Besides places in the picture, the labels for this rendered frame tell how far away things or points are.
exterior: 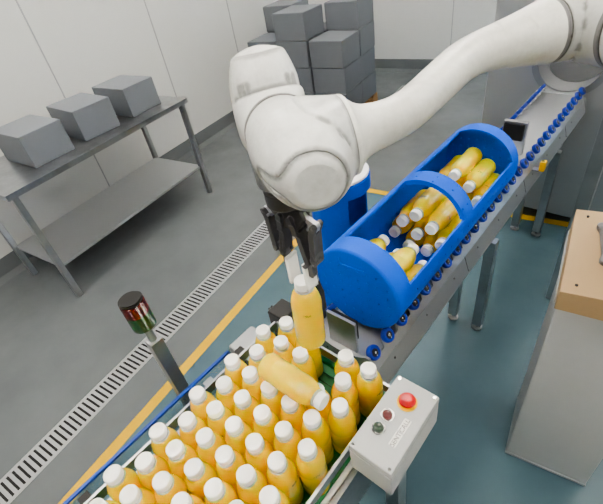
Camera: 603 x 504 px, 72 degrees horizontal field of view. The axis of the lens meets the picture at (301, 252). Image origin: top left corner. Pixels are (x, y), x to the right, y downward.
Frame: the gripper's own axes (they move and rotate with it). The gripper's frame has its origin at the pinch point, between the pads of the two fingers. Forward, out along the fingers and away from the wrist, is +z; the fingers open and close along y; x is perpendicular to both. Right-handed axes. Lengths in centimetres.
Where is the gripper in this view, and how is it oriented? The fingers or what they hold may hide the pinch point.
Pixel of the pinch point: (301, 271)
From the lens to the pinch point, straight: 82.8
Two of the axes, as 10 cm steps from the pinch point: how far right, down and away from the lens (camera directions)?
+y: -7.6, -3.2, 5.7
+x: -6.4, 5.6, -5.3
